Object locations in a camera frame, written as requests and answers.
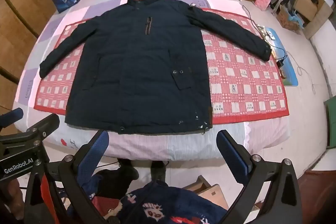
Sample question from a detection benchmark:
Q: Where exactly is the white cord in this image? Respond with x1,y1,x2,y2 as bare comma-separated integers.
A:
287,52,317,94

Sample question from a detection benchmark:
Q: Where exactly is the small wooden stool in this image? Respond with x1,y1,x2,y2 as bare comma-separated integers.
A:
184,175,229,211

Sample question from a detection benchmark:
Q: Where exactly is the red cloth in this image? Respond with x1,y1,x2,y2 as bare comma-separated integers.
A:
42,174,58,224

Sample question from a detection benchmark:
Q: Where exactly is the dark navy padded jacket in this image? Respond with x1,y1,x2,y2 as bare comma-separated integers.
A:
39,0,272,135

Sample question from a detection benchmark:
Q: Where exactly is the red checkered blanket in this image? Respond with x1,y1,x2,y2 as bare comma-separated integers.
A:
34,7,289,125

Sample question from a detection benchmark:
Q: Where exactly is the blue cartoon mat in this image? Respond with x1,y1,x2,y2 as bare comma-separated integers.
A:
262,27,300,86

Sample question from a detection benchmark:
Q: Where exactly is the navy patterned sweater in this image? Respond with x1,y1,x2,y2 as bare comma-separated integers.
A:
66,169,229,224

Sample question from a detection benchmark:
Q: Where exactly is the large cardboard box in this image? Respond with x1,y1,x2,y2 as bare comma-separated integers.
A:
293,0,326,22

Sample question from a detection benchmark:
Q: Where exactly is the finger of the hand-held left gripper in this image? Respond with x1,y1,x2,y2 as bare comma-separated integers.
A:
25,113,61,144
0,108,25,130

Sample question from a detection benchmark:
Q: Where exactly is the small cardboard box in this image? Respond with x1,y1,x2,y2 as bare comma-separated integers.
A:
276,5,301,31

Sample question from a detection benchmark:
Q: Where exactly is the black shoe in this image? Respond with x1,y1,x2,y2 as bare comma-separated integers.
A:
150,161,168,182
117,158,139,181

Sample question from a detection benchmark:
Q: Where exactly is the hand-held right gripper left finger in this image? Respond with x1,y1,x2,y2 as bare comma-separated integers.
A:
24,130,124,224

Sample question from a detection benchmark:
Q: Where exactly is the black cable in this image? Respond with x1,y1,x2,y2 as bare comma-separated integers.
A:
241,5,289,67

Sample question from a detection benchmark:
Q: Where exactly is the dark brown wooden furniture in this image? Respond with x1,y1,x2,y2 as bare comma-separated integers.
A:
299,169,336,224

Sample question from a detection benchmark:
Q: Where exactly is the white power strip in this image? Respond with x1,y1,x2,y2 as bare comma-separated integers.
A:
256,25,276,42

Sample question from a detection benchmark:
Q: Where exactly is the green stool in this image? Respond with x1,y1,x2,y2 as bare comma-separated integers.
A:
324,95,336,148

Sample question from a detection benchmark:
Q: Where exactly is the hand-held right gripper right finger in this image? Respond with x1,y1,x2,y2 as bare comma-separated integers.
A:
217,130,306,224

